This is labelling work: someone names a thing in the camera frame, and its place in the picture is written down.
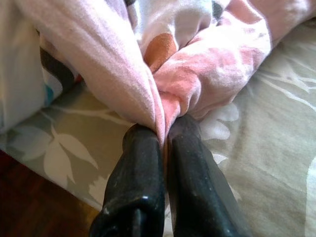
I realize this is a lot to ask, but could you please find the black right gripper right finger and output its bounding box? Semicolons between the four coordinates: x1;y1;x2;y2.
167;115;252;237

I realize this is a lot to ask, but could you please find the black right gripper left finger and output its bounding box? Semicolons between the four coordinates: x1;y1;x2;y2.
89;124;166;237

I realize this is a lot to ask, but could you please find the pink cartoon print blanket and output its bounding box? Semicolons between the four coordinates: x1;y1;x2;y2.
0;0;275;149

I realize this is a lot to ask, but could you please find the bed with beige floral sheet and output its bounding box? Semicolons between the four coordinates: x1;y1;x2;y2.
0;19;316;237

